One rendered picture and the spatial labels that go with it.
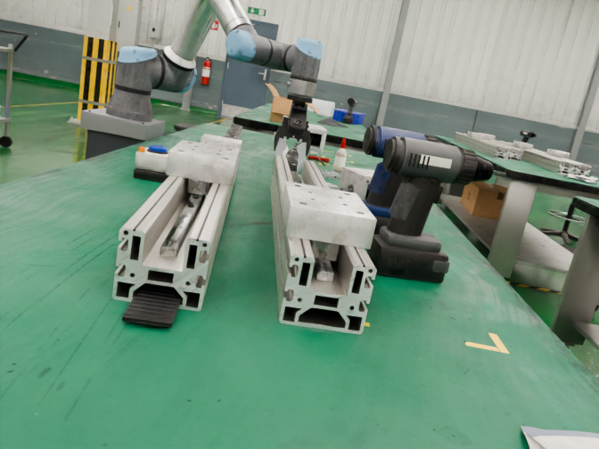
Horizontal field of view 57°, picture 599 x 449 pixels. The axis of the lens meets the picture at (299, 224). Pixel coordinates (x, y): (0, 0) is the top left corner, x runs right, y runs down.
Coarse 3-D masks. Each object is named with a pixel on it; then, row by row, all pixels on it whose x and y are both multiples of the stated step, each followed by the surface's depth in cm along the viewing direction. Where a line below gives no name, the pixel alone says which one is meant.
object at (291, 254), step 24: (288, 168) 121; (312, 168) 128; (288, 240) 69; (288, 264) 66; (312, 264) 63; (336, 264) 74; (360, 264) 63; (288, 288) 63; (312, 288) 64; (336, 288) 66; (360, 288) 64; (288, 312) 67; (312, 312) 68; (336, 312) 69; (360, 312) 65
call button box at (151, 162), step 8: (136, 152) 121; (144, 152) 122; (152, 152) 123; (160, 152) 124; (136, 160) 122; (144, 160) 122; (152, 160) 122; (160, 160) 122; (136, 168) 123; (144, 168) 122; (152, 168) 122; (160, 168) 122; (136, 176) 123; (144, 176) 123; (152, 176) 123; (160, 176) 123
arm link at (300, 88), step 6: (288, 84) 153; (294, 84) 150; (300, 84) 150; (306, 84) 150; (312, 84) 150; (288, 90) 153; (294, 90) 150; (300, 90) 150; (306, 90) 150; (312, 90) 151; (300, 96) 151; (306, 96) 151; (312, 96) 152
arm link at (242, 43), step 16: (208, 0) 154; (224, 0) 150; (224, 16) 149; (240, 16) 148; (240, 32) 143; (256, 32) 149; (240, 48) 143; (256, 48) 145; (272, 48) 150; (256, 64) 152
